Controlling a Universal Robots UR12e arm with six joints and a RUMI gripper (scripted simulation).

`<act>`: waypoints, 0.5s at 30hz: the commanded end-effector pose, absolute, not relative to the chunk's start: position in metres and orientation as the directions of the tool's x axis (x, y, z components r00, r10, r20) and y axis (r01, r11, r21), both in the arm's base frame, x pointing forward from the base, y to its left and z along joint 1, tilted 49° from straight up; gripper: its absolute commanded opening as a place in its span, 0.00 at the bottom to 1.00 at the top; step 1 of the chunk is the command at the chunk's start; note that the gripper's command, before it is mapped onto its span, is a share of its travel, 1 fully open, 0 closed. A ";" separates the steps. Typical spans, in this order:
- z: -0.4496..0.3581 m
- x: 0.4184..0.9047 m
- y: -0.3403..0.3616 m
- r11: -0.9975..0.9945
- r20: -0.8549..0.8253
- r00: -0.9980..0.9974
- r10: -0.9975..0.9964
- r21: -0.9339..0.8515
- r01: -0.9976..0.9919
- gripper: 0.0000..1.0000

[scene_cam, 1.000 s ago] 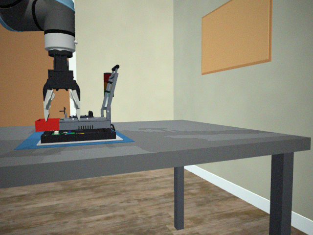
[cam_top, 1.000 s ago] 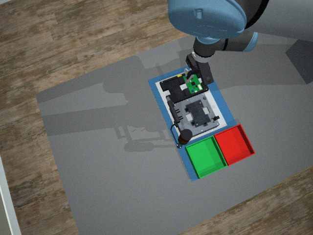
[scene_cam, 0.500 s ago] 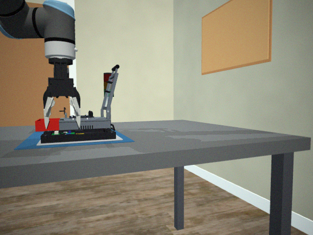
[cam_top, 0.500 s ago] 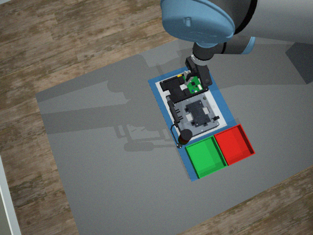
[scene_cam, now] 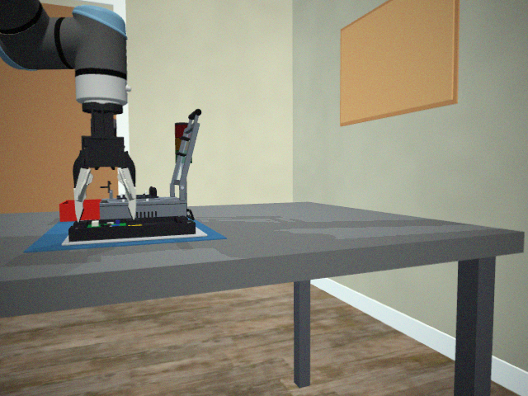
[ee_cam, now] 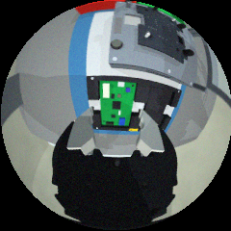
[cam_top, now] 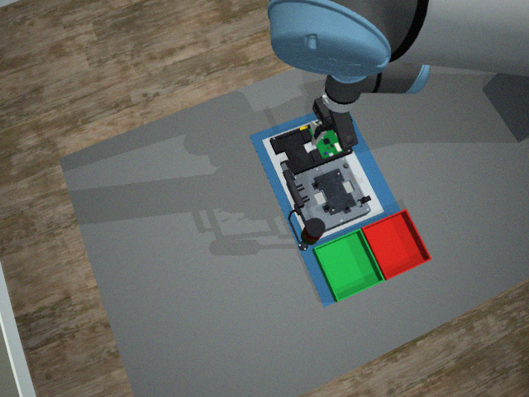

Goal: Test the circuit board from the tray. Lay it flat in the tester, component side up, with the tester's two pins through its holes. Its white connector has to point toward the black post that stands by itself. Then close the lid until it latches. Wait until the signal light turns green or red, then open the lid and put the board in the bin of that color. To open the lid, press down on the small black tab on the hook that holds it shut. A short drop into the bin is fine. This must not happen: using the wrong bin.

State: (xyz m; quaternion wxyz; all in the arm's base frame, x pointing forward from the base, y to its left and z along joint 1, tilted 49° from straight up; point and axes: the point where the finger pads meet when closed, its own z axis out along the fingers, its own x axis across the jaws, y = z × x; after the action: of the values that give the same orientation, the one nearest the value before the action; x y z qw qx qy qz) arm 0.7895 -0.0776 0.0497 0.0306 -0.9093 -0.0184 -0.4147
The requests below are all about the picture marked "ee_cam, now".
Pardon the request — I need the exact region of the green circuit board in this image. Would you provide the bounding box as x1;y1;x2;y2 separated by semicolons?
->
100;81;136;126

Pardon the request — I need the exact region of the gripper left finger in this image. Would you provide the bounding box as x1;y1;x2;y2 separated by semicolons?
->
52;106;96;186

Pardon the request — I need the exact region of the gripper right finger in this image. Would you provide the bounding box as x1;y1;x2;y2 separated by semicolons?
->
136;109;178;187

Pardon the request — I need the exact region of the red bin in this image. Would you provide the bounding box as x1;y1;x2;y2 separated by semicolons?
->
75;0;125;14

